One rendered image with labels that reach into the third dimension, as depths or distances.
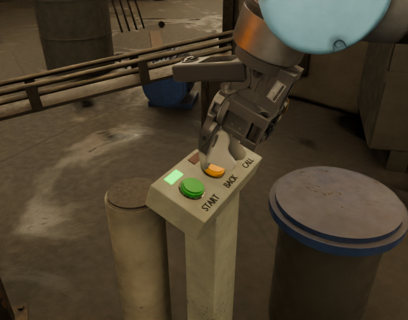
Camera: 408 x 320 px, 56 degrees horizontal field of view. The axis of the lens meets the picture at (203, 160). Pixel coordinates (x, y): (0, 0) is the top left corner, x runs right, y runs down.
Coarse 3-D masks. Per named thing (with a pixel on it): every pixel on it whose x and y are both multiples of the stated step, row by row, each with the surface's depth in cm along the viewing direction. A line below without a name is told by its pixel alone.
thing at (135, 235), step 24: (120, 192) 77; (144, 192) 77; (120, 216) 73; (144, 216) 74; (120, 240) 77; (144, 240) 76; (120, 264) 81; (144, 264) 80; (120, 288) 86; (144, 288) 83; (168, 288) 89; (144, 312) 87; (168, 312) 92
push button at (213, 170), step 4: (212, 164) 69; (208, 168) 68; (212, 168) 68; (216, 168) 68; (220, 168) 69; (208, 172) 68; (212, 172) 68; (216, 172) 68; (220, 172) 68; (216, 176) 68
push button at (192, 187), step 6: (186, 180) 63; (192, 180) 64; (198, 180) 64; (180, 186) 63; (186, 186) 62; (192, 186) 63; (198, 186) 63; (186, 192) 62; (192, 192) 62; (198, 192) 62
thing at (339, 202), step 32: (288, 192) 93; (320, 192) 93; (352, 192) 93; (384, 192) 93; (288, 224) 84; (320, 224) 82; (352, 224) 82; (384, 224) 82; (288, 256) 93; (320, 256) 85; (352, 256) 79; (288, 288) 96; (320, 288) 89; (352, 288) 89
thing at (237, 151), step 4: (220, 128) 56; (232, 140) 57; (236, 140) 57; (232, 144) 58; (236, 144) 57; (228, 148) 58; (232, 148) 58; (236, 148) 58; (240, 148) 57; (232, 152) 58; (236, 152) 58; (240, 152) 58; (244, 152) 57; (232, 156) 59; (236, 156) 58; (240, 156) 58; (244, 156) 58
